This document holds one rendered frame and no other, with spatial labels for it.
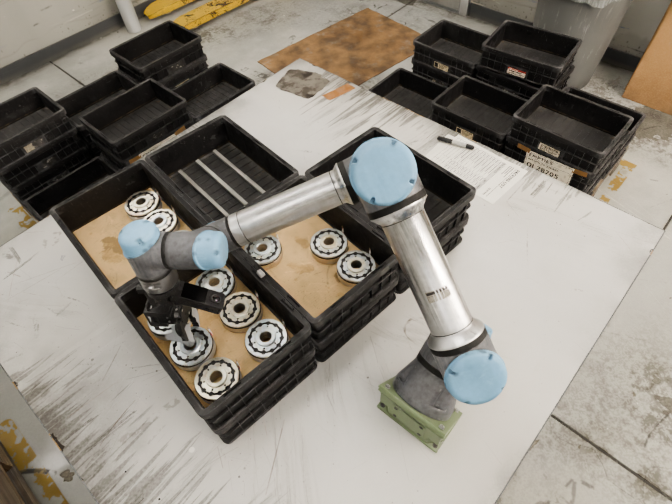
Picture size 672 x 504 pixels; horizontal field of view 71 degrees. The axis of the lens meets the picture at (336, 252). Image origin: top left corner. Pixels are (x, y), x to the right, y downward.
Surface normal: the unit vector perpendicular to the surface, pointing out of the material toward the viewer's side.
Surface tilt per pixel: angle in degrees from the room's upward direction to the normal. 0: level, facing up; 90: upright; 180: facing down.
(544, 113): 0
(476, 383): 55
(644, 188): 0
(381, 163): 41
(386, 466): 0
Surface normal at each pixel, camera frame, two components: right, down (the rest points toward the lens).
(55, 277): -0.05, -0.60
